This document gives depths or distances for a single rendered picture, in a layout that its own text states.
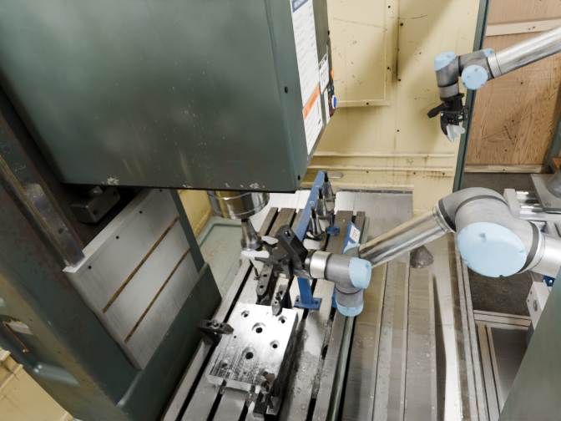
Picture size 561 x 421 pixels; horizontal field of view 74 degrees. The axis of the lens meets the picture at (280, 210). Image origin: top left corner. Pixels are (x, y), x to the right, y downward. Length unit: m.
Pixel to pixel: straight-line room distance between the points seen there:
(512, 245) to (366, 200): 1.31
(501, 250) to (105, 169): 0.89
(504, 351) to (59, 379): 1.99
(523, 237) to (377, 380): 0.81
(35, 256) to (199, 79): 0.66
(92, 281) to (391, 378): 1.05
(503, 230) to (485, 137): 2.97
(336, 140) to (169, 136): 1.28
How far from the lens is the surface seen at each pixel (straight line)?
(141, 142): 0.87
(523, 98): 3.71
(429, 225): 1.02
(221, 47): 0.69
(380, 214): 2.04
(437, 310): 1.80
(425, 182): 2.08
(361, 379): 1.49
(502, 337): 2.36
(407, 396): 1.51
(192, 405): 1.38
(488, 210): 0.91
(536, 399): 0.81
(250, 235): 1.05
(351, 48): 1.80
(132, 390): 1.54
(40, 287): 1.17
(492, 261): 0.89
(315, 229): 1.26
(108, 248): 1.24
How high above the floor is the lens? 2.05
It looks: 36 degrees down
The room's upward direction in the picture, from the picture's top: 11 degrees counter-clockwise
